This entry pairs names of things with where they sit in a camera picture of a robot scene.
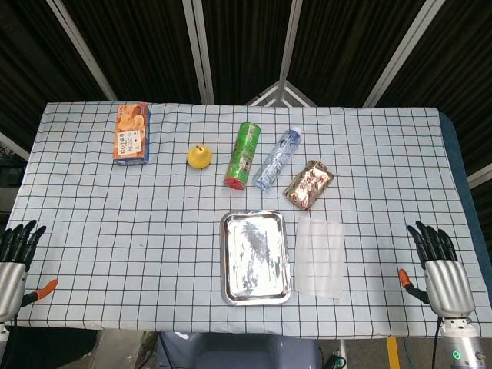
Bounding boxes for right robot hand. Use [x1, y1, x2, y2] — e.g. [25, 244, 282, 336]
[398, 220, 476, 320]

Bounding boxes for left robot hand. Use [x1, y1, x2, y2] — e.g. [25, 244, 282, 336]
[0, 219, 59, 324]

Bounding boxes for white translucent plastic bag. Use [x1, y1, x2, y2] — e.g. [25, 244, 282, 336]
[294, 214, 346, 300]

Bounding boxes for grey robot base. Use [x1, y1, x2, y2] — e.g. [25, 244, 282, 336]
[153, 331, 322, 369]

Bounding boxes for blue padded table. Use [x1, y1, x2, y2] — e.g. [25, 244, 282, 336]
[439, 111, 489, 335]

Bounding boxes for checked white tablecloth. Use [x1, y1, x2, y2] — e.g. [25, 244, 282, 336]
[7, 100, 486, 341]

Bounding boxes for golden foil snack package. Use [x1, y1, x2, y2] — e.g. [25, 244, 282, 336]
[283, 159, 334, 211]

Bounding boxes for orange biscuit box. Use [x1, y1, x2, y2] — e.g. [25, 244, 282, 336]
[112, 102, 151, 167]

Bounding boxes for stainless steel tray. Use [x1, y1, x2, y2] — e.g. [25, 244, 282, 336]
[219, 209, 294, 307]

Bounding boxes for clear plastic water bottle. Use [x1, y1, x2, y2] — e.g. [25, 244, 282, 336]
[251, 126, 302, 192]

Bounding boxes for dark folding screen panel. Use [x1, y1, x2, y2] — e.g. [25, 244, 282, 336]
[191, 0, 297, 105]
[57, 0, 214, 105]
[0, 0, 116, 155]
[368, 0, 492, 189]
[284, 0, 435, 108]

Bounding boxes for yellow pear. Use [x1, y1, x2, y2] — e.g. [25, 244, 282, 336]
[186, 144, 214, 170]

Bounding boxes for green chip can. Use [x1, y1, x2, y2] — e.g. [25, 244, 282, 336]
[224, 121, 263, 191]

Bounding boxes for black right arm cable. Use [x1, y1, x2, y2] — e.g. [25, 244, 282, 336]
[431, 317, 443, 369]

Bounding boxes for white metal frame stand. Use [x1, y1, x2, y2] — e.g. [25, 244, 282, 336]
[245, 79, 318, 108]

